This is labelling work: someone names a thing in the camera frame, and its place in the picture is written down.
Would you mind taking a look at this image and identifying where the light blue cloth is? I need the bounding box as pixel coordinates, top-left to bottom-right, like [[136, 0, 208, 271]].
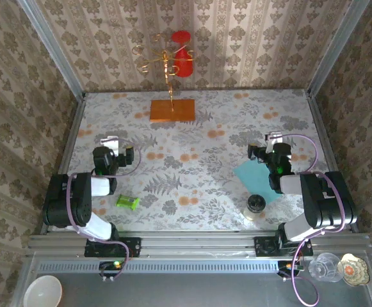
[[232, 161, 279, 204]]

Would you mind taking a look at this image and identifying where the green plastic pencil sharpener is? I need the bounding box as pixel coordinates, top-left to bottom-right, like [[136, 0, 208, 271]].
[[115, 194, 141, 210]]

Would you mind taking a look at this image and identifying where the floral patterned table cover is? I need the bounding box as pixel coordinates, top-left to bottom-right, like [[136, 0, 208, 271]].
[[53, 89, 348, 232]]

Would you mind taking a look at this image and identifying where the glass jar with black lid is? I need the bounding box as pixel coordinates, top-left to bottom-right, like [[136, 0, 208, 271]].
[[243, 193, 266, 222]]

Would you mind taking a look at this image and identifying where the small black controller board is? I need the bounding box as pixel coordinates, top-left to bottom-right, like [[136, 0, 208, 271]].
[[99, 260, 125, 278], [277, 260, 303, 278]]

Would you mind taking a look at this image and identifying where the red wine glass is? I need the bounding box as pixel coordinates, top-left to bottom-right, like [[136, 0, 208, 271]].
[[171, 29, 195, 79]]

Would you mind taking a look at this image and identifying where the clear glass cup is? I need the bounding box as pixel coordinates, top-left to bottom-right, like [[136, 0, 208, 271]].
[[308, 252, 342, 283]]

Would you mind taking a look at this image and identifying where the patterned scalloped small dish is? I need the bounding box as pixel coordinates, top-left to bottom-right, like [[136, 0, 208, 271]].
[[337, 253, 371, 287]]

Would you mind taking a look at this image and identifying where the white bowl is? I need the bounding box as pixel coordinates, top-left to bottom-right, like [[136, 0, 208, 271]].
[[23, 274, 63, 307]]

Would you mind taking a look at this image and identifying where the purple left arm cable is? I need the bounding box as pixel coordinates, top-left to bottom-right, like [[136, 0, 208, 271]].
[[65, 138, 142, 282]]

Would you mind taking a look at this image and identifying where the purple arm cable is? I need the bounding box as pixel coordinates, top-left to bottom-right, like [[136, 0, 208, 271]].
[[65, 138, 142, 282], [280, 133, 347, 307]]

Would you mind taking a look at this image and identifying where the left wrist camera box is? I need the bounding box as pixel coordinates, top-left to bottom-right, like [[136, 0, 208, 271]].
[[99, 136, 121, 154]]

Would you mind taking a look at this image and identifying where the aluminium table side rail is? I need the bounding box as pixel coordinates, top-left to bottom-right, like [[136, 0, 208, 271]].
[[40, 94, 87, 234], [307, 92, 359, 233]]

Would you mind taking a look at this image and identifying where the gold wire rack, wooden base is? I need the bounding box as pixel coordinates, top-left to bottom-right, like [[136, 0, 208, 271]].
[[131, 33, 197, 123]]

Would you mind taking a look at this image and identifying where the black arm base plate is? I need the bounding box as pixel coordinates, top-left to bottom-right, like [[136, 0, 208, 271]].
[[254, 235, 314, 257], [84, 237, 142, 258]]

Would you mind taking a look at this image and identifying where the aluminium front rail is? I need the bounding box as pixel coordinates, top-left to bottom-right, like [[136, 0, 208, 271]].
[[28, 230, 372, 258]]

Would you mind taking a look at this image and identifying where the grey slotted cable duct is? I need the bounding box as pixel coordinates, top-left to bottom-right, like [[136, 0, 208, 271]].
[[36, 259, 281, 273]]

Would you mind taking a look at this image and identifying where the aluminium frame post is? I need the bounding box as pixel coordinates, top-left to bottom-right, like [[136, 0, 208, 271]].
[[306, 0, 371, 97], [15, 0, 86, 100]]

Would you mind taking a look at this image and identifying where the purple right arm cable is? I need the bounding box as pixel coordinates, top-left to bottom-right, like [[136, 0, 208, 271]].
[[280, 133, 347, 307]]

